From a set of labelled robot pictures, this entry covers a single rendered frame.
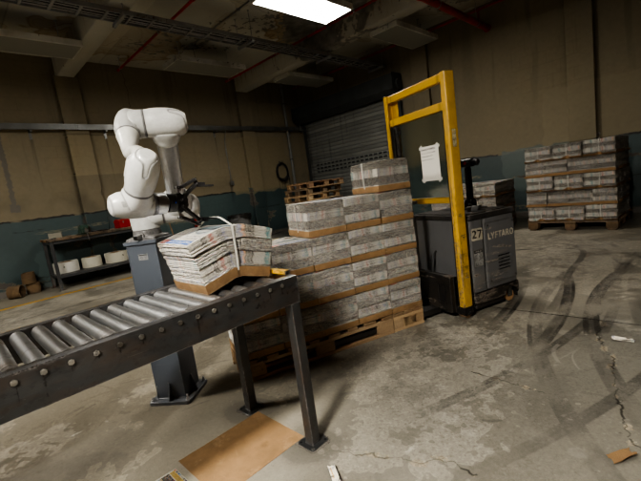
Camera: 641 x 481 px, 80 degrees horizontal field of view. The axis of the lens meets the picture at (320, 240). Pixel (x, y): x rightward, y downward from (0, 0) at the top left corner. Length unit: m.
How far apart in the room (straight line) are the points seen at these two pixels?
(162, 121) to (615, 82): 7.48
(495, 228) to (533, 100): 5.46
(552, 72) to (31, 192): 9.66
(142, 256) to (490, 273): 2.56
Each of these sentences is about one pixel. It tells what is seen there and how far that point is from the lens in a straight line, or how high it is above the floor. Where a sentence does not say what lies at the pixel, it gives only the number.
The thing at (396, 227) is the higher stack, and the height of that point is 0.79.
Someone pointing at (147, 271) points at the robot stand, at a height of 0.82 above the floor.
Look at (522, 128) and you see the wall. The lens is 8.64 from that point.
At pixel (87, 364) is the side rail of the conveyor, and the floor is 0.75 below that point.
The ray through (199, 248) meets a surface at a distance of 1.57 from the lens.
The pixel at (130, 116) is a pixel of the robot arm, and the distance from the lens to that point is 2.03.
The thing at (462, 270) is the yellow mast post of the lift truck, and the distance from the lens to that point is 3.10.
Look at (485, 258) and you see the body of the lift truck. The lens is 3.35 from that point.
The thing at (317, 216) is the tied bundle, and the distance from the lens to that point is 2.57.
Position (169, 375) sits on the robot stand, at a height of 0.17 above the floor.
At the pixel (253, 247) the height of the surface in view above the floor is 0.94.
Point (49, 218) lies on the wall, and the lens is 8.74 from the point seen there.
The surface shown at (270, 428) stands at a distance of 2.17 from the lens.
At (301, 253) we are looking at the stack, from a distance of 2.54.
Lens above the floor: 1.17
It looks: 8 degrees down
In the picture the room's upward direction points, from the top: 8 degrees counter-clockwise
